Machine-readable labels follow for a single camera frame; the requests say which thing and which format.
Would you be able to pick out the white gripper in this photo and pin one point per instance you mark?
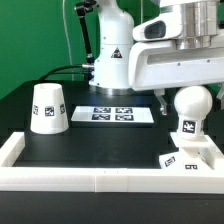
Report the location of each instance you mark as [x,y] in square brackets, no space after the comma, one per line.
[157,66]

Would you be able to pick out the white lamp bulb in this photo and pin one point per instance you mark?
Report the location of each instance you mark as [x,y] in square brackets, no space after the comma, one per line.
[192,105]

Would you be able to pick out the white lamp base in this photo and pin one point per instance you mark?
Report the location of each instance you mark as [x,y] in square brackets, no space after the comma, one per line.
[192,154]

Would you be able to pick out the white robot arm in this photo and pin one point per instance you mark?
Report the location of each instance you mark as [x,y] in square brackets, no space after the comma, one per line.
[182,46]

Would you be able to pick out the white lamp shade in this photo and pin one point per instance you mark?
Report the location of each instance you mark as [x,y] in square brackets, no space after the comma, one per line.
[48,109]

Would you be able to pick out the white marker plate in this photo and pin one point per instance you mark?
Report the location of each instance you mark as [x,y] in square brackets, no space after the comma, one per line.
[112,114]

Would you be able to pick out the white U-shaped table fence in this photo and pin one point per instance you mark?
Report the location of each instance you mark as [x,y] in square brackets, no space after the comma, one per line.
[12,178]

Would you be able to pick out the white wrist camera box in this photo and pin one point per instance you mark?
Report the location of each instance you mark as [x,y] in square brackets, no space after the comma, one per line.
[166,26]

